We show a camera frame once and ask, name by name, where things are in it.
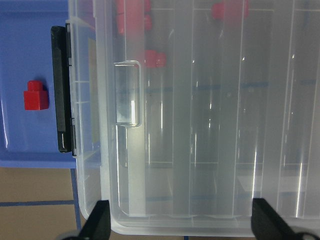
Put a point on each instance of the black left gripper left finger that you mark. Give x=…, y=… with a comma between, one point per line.
x=98, y=224

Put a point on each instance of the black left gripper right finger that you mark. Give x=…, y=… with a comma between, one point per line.
x=266, y=224

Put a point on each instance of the clear plastic box lid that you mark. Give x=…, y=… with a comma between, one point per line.
x=234, y=115

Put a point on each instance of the clear plastic storage box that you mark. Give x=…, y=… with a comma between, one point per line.
x=88, y=91

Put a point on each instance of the blue plastic tray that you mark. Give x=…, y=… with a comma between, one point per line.
x=28, y=138

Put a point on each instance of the red block top pair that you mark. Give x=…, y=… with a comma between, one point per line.
x=132, y=16

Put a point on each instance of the red block under lid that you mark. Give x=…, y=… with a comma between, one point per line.
x=231, y=9

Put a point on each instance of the black box latch handle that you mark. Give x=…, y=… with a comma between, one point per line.
x=61, y=63

